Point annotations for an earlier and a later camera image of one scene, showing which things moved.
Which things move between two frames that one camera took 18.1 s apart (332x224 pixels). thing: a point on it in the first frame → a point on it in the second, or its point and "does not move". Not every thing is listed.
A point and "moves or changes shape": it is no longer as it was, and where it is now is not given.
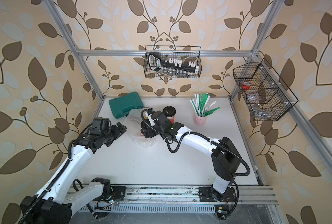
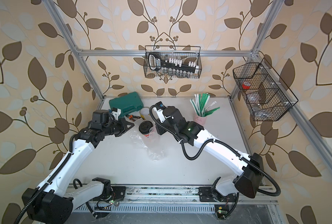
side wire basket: (267, 96) does not move
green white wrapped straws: (199, 105) does not move
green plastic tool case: (121, 106) does not move
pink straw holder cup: (198, 121) does not move
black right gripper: (148, 129) → (161, 129)
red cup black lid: (169, 112) moves or changes shape
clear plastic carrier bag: (133, 123) → (152, 143)
